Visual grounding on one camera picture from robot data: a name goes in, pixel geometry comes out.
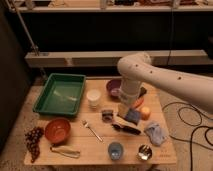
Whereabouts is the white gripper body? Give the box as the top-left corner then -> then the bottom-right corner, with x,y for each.
119,78 -> 142,106

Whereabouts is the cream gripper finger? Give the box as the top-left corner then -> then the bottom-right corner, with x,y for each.
117,103 -> 129,118

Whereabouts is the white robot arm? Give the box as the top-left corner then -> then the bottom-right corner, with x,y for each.
117,52 -> 213,114

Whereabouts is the white plastic cup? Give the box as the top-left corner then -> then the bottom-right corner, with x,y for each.
86,89 -> 101,107

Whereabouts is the blue plastic cup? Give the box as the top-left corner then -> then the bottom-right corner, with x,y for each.
108,142 -> 124,160

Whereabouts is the metal cup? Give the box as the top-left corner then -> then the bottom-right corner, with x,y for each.
138,145 -> 152,161

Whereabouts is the black rectangular block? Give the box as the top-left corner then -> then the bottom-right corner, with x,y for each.
140,87 -> 147,97

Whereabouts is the orange carrot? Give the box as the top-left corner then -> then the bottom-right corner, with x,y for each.
132,97 -> 144,109

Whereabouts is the purple bowl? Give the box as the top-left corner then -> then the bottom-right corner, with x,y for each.
106,79 -> 121,98

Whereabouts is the orange fruit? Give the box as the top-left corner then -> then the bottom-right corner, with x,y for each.
140,107 -> 151,120

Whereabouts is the metal fork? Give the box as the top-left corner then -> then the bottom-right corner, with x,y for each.
82,120 -> 103,142

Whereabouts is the light blue cloth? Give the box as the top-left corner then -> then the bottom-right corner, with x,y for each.
144,121 -> 167,146

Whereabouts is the white shelf rack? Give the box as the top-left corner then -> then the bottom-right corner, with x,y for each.
5,0 -> 213,68

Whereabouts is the green plastic tray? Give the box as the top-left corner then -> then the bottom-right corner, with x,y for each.
33,73 -> 86,117

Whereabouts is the green yellow peeler tool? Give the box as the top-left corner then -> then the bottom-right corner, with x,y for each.
50,146 -> 80,158

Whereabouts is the orange-red bowl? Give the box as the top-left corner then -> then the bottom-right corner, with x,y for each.
44,118 -> 71,144

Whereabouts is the bunch of dark grapes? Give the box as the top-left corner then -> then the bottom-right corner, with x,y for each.
25,127 -> 44,163

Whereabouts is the black handled utensil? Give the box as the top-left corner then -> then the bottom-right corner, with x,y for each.
111,124 -> 141,135

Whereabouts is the black floor cable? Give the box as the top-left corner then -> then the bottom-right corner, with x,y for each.
161,100 -> 213,171

